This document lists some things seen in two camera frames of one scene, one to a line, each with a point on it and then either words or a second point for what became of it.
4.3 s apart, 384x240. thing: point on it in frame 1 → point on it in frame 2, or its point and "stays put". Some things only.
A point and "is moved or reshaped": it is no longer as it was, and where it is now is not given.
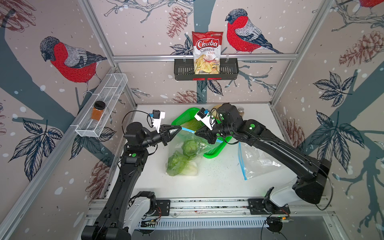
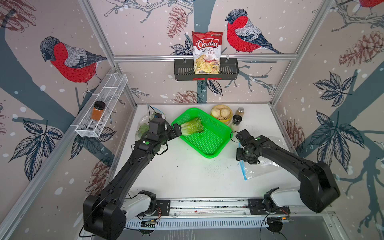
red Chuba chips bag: [207, 47] stays put
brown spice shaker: [241, 111] stays put
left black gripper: [164, 134] stays put
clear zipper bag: [185, 149] → [142, 127]
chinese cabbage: [190, 148] is moved or reshaped
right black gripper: [206, 132] → [238, 156]
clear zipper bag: [256, 162] stays put
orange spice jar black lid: [97, 110] stays put
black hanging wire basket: [184, 70] stays put
